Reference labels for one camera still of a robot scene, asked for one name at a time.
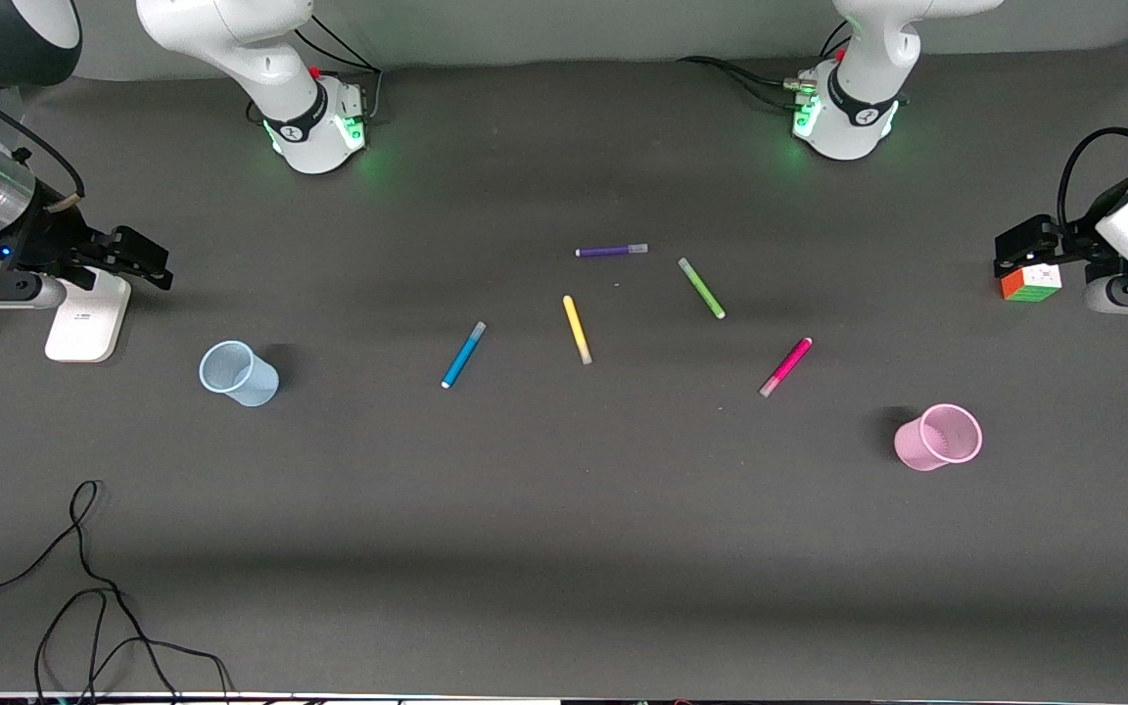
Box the pink marker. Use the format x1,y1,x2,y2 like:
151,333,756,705
759,337,814,399

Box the translucent blue cup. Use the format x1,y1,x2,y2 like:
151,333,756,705
199,340,280,407

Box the black left arm base cables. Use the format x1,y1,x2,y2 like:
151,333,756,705
677,20,854,114

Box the blue marker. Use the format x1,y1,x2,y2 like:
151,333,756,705
441,321,488,390

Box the translucent pink cup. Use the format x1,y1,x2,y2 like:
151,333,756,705
894,402,984,472

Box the colourful puzzle cube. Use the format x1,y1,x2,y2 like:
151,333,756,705
1001,262,1062,303

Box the loose black table cable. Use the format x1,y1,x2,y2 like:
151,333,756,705
0,480,234,705

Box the black arm base cables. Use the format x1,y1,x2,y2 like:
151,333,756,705
249,15,384,126
677,20,854,114

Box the black right arm base cables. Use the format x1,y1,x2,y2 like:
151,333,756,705
249,15,384,126

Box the dark grey table mat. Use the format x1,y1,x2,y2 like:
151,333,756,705
0,39,1128,701

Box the yellow marker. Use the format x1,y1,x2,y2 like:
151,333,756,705
562,295,593,366

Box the green marker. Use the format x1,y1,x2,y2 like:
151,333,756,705
678,258,727,320

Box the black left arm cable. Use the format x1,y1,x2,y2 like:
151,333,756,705
1057,127,1128,231

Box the white stand with base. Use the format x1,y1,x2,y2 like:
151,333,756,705
45,269,132,363

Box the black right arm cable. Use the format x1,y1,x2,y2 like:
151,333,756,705
0,73,87,212

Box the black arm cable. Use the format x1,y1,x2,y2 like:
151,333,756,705
1057,127,1128,231
0,73,87,212

